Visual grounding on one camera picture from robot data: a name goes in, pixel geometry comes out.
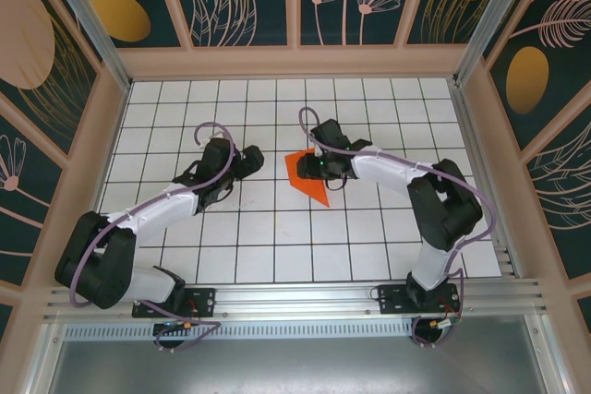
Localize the arm power connector wires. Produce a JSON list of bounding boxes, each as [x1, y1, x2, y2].
[[427, 316, 464, 333], [154, 317, 199, 334]]

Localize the right arm power connector wires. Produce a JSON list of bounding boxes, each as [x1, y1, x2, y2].
[[427, 316, 464, 333]]

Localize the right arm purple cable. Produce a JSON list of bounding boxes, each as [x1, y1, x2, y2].
[[297, 106, 498, 350]]

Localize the grey metal panel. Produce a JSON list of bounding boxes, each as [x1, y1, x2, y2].
[[27, 319, 569, 394]]

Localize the aluminium mounting rail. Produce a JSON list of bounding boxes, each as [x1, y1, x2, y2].
[[43, 277, 549, 321]]

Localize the orange square paper sheet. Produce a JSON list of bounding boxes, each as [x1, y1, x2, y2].
[[283, 148, 332, 209]]

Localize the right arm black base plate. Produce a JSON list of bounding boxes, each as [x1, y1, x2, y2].
[[377, 283, 463, 316]]

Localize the left arm power connector wires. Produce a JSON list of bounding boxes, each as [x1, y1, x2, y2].
[[154, 317, 199, 334]]

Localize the aluminium side rail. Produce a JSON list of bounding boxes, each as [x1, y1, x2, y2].
[[450, 78, 527, 281]]

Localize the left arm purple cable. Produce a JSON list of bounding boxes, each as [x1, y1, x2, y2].
[[67, 121, 241, 354]]

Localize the slotted grey cable duct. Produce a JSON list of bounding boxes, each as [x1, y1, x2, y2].
[[64, 323, 541, 340]]

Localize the aluminium frame post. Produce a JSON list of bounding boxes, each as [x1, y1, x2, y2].
[[453, 0, 531, 87], [39, 0, 134, 91]]

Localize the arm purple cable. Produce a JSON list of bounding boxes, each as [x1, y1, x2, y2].
[[67, 121, 241, 354], [297, 106, 498, 350]]

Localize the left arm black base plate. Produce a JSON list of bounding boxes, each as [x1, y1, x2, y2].
[[131, 286, 218, 319]]

